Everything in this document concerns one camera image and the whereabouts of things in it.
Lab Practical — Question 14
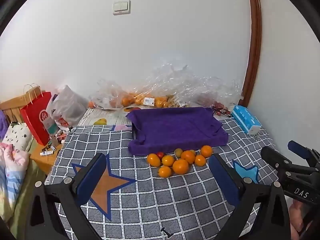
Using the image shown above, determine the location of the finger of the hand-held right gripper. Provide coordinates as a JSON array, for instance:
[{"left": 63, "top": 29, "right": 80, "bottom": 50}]
[
  {"left": 261, "top": 146, "right": 320, "bottom": 178},
  {"left": 287, "top": 140, "right": 320, "bottom": 167}
]

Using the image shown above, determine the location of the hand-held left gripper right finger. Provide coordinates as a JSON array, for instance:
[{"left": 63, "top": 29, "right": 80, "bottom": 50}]
[{"left": 209, "top": 153, "right": 293, "bottom": 240}]

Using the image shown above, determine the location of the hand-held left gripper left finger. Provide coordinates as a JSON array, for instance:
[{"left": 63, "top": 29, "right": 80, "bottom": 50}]
[{"left": 25, "top": 152, "right": 108, "bottom": 240}]

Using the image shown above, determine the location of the large mandarin orange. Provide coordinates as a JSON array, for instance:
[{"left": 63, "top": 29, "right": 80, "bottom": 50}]
[{"left": 172, "top": 159, "right": 189, "bottom": 175}]

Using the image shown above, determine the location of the smooth orange kumquat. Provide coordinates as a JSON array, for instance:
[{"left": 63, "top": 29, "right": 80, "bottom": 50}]
[
  {"left": 147, "top": 153, "right": 161, "bottom": 167},
  {"left": 158, "top": 166, "right": 172, "bottom": 178},
  {"left": 162, "top": 155, "right": 175, "bottom": 167}
]

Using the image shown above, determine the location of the purple towel-covered tray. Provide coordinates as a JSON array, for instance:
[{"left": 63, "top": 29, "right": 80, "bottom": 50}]
[{"left": 126, "top": 107, "right": 229, "bottom": 156}]

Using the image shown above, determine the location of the person's right hand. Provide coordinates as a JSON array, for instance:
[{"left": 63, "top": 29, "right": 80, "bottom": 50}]
[{"left": 289, "top": 200, "right": 312, "bottom": 240}]

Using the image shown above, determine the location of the blue tissue box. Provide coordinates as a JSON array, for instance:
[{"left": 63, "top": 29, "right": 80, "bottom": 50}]
[{"left": 230, "top": 105, "right": 263, "bottom": 135}]

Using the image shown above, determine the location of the wooden nightstand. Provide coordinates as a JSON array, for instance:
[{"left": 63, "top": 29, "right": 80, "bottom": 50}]
[{"left": 30, "top": 130, "right": 68, "bottom": 177}]

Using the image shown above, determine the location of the grey checked star blanket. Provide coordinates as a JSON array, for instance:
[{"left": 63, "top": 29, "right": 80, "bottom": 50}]
[{"left": 44, "top": 117, "right": 290, "bottom": 240}]

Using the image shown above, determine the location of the green bed sheet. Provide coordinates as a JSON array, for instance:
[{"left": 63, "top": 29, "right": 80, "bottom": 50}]
[{"left": 0, "top": 140, "right": 47, "bottom": 233}]

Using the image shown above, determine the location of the white plastic bag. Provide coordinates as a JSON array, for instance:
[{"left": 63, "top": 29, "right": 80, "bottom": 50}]
[{"left": 46, "top": 85, "right": 88, "bottom": 133}]

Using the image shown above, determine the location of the pink quilt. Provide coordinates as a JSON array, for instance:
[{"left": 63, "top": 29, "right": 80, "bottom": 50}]
[{"left": 0, "top": 142, "right": 30, "bottom": 215}]

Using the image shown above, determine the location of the red paper bag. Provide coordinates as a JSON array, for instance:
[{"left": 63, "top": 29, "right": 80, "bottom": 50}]
[{"left": 20, "top": 83, "right": 53, "bottom": 146}]

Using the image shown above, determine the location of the clear bag of mandarins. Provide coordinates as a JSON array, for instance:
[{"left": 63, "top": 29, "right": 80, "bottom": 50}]
[{"left": 89, "top": 79, "right": 137, "bottom": 110}]

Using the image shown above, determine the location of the white floral pillow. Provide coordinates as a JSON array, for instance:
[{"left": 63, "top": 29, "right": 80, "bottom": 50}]
[{"left": 2, "top": 122, "right": 33, "bottom": 152}]

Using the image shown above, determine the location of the clear bag of kumquats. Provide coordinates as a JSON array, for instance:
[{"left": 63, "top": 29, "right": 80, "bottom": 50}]
[{"left": 121, "top": 90, "right": 170, "bottom": 109}]

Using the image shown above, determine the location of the clear bag of jujubes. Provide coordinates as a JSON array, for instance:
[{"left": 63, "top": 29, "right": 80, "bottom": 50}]
[{"left": 150, "top": 64, "right": 198, "bottom": 108}]

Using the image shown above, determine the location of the purple plush cloth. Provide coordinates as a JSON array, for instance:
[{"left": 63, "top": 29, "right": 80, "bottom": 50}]
[{"left": 0, "top": 110, "right": 10, "bottom": 140}]

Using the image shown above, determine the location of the kraft paper bag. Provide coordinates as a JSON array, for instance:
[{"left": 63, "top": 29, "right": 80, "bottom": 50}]
[{"left": 25, "top": 85, "right": 42, "bottom": 100}]

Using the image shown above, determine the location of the wooden headboard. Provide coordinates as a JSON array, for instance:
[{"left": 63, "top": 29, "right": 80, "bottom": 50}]
[{"left": 0, "top": 99, "right": 27, "bottom": 128}]

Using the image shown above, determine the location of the brown wooden door frame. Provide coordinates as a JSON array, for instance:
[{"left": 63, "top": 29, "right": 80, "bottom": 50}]
[{"left": 239, "top": 0, "right": 262, "bottom": 107}]

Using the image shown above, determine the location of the white light switch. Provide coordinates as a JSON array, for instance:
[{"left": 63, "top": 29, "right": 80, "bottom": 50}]
[{"left": 112, "top": 0, "right": 131, "bottom": 15}]

